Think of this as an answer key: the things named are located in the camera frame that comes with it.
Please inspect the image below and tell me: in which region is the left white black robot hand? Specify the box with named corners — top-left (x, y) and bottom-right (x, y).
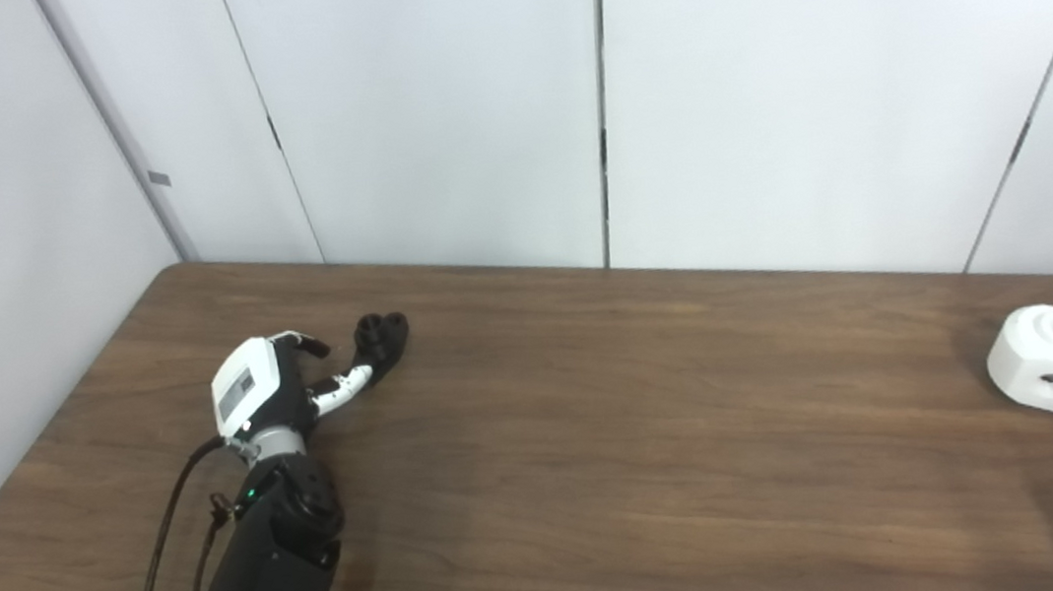
top-left (207, 321), bottom-right (382, 448)

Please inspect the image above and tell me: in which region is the black flanged holder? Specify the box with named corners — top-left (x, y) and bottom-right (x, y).
top-left (346, 310), bottom-right (417, 391)

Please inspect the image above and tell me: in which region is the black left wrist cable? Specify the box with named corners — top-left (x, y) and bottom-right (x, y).
top-left (103, 436), bottom-right (244, 591)

